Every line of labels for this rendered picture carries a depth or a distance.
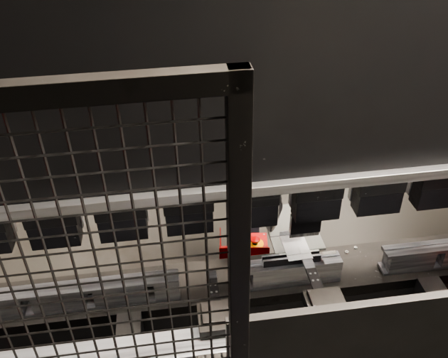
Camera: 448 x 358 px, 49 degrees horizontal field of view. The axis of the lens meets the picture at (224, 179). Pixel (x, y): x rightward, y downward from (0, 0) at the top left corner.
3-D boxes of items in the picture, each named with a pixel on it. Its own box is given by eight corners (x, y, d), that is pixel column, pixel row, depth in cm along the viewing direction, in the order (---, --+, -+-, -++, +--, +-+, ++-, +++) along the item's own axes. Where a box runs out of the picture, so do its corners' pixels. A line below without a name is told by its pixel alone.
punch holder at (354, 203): (390, 197, 163) (399, 155, 154) (400, 212, 156) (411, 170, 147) (346, 201, 161) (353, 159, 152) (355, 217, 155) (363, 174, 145)
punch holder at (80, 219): (85, 227, 153) (75, 185, 143) (82, 246, 146) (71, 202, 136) (35, 232, 151) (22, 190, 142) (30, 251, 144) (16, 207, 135)
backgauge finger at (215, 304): (228, 271, 162) (228, 260, 159) (241, 336, 141) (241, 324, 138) (192, 275, 161) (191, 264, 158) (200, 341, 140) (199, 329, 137)
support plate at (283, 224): (305, 204, 191) (305, 202, 190) (326, 250, 169) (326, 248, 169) (259, 208, 189) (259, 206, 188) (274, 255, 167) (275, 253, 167)
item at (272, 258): (318, 255, 170) (318, 248, 168) (320, 261, 167) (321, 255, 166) (261, 261, 168) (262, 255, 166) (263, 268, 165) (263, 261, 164)
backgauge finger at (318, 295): (323, 261, 166) (325, 249, 163) (350, 322, 144) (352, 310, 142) (289, 264, 164) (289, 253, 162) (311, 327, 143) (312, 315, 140)
